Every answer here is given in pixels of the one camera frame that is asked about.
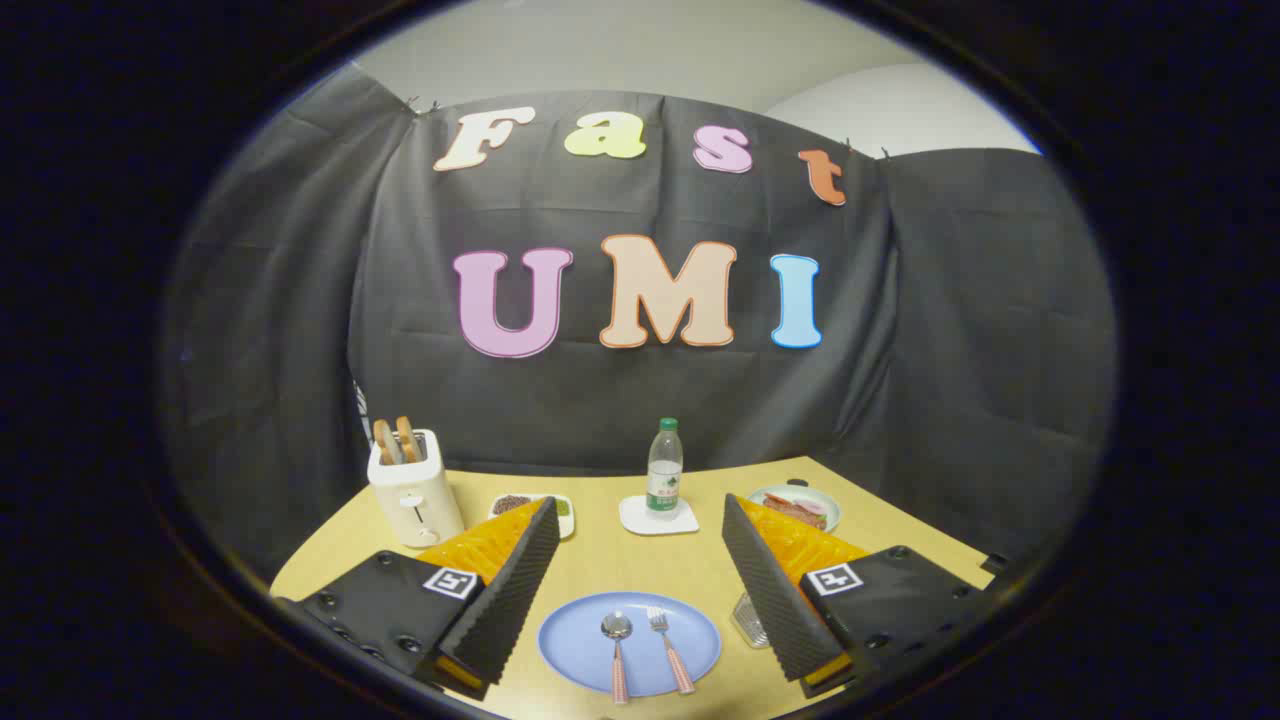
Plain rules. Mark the clear water bottle green cap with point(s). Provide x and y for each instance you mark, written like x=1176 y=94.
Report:
x=664 y=480

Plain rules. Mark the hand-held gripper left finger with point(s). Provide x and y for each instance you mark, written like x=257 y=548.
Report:
x=510 y=590

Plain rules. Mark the white square coaster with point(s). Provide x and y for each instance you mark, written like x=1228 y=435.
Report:
x=640 y=522

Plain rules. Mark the brown meat slices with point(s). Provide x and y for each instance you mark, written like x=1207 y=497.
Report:
x=800 y=515

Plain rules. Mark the cream toaster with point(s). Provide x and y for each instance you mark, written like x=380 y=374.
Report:
x=412 y=500

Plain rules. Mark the blue round plate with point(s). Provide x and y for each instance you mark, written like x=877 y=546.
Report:
x=590 y=650

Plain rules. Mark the pale green plate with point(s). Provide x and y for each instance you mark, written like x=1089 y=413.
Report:
x=828 y=510

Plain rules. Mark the white divided dish with beans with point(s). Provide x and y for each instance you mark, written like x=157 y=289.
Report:
x=510 y=503

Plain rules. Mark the brown toast slice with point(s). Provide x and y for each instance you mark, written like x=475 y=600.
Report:
x=407 y=437
x=383 y=440

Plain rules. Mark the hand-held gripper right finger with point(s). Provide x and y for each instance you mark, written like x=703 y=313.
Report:
x=770 y=590

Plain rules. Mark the perforated metal tray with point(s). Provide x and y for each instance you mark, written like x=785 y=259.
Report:
x=750 y=622

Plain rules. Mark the black table clamp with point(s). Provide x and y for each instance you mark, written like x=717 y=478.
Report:
x=994 y=563

